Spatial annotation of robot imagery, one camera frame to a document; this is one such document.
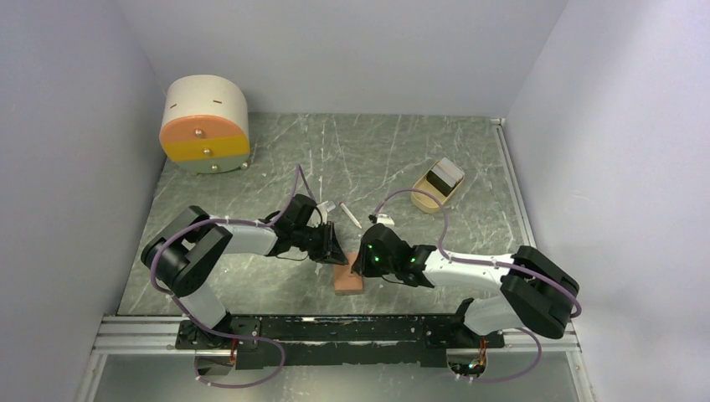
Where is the pink leather card holder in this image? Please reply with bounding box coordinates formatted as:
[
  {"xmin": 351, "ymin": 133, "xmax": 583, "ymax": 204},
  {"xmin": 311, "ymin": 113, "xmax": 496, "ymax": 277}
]
[{"xmin": 332, "ymin": 251, "xmax": 364, "ymax": 296}]

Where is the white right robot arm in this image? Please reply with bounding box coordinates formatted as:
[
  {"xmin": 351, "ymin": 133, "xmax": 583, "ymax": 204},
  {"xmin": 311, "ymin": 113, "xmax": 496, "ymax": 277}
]
[{"xmin": 352, "ymin": 224, "xmax": 581, "ymax": 347}]

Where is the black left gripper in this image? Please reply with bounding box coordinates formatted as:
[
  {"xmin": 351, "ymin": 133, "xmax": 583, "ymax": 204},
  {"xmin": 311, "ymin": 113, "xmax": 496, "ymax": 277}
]
[{"xmin": 294, "ymin": 221, "xmax": 349, "ymax": 267}]

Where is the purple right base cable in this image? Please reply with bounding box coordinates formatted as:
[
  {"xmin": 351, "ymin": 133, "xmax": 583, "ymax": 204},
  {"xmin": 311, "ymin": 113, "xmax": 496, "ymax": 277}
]
[{"xmin": 455, "ymin": 327, "xmax": 543, "ymax": 385}]

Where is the round beige drawer box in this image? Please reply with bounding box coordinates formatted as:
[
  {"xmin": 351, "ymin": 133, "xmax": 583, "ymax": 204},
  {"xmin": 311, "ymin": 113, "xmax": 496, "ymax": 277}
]
[{"xmin": 159, "ymin": 75, "xmax": 251, "ymax": 174}]

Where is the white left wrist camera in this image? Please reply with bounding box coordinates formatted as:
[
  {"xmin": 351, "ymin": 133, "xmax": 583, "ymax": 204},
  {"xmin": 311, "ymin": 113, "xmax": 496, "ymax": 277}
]
[{"xmin": 316, "ymin": 200, "xmax": 336, "ymax": 223}]

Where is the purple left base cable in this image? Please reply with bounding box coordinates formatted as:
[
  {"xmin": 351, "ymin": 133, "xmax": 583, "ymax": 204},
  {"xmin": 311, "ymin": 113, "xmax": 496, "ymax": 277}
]
[{"xmin": 193, "ymin": 332, "xmax": 286, "ymax": 389}]

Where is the aluminium frame rail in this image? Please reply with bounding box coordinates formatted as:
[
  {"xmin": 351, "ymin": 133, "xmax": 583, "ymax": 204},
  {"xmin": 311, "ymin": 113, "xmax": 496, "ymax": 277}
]
[{"xmin": 491, "ymin": 117, "xmax": 581, "ymax": 353}]

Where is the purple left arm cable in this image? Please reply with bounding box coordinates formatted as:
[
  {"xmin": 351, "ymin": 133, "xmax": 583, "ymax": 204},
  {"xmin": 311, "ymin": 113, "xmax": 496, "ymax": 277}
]
[{"xmin": 149, "ymin": 164, "xmax": 320, "ymax": 339}]

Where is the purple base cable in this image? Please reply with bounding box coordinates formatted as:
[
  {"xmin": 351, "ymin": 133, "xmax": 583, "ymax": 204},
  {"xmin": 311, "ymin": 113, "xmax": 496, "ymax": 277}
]
[
  {"xmin": 193, "ymin": 332, "xmax": 286, "ymax": 389},
  {"xmin": 455, "ymin": 327, "xmax": 543, "ymax": 385}
]

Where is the white pen with red cap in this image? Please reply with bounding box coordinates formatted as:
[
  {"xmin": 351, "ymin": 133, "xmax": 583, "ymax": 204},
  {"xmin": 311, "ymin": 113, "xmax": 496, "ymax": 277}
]
[{"xmin": 339, "ymin": 202, "xmax": 363, "ymax": 229}]

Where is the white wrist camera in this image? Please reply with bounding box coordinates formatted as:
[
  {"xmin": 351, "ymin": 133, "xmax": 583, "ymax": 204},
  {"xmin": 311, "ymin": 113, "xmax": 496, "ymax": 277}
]
[
  {"xmin": 316, "ymin": 200, "xmax": 336, "ymax": 223},
  {"xmin": 374, "ymin": 214, "xmax": 395, "ymax": 227}
]

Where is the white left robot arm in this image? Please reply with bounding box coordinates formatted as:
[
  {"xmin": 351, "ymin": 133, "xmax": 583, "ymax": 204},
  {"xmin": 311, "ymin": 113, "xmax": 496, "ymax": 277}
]
[{"xmin": 140, "ymin": 193, "xmax": 348, "ymax": 348}]

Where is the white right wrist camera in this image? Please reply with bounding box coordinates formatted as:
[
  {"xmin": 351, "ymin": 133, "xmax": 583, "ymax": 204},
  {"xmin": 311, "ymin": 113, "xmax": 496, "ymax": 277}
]
[{"xmin": 374, "ymin": 214, "xmax": 395, "ymax": 227}]

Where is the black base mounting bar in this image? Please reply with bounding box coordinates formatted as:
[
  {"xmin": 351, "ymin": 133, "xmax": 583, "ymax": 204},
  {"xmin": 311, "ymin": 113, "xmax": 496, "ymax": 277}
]
[{"xmin": 174, "ymin": 313, "xmax": 505, "ymax": 369}]

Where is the beige oval tray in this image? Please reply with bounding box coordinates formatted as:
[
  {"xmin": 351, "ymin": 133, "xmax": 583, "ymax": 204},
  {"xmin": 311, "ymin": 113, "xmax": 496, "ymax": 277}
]
[{"xmin": 410, "ymin": 157, "xmax": 466, "ymax": 214}]

